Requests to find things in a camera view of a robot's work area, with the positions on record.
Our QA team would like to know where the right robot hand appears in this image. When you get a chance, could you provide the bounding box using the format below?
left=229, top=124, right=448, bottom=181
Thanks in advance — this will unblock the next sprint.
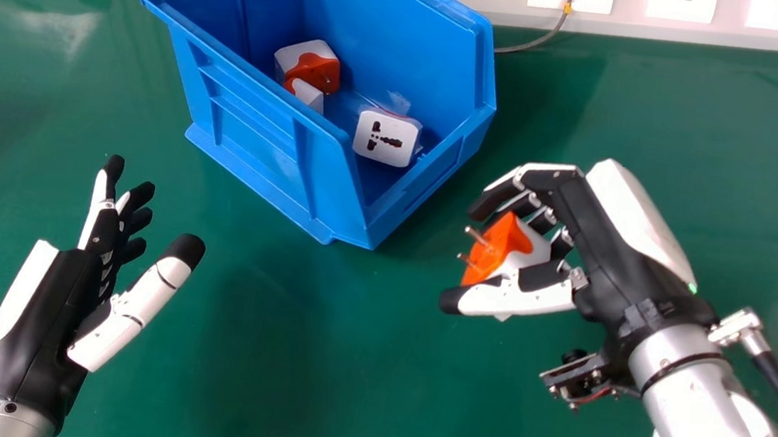
left=435, top=144, right=733, bottom=369

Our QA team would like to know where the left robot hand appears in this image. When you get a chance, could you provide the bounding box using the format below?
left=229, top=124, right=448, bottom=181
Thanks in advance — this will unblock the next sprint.
left=0, top=144, right=214, bottom=437

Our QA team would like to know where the white-and-orange plug adapter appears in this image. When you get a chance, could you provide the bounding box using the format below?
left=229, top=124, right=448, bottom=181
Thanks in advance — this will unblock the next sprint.
left=351, top=107, right=425, bottom=171
left=455, top=208, right=565, bottom=296
left=271, top=36, right=345, bottom=97
left=290, top=79, right=328, bottom=117

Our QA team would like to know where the blue plastic bin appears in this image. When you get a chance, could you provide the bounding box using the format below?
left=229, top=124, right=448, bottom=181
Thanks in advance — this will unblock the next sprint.
left=117, top=0, right=508, bottom=261

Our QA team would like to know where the grey cable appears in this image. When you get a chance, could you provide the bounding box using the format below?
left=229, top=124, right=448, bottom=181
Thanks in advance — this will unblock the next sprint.
left=494, top=0, right=573, bottom=61

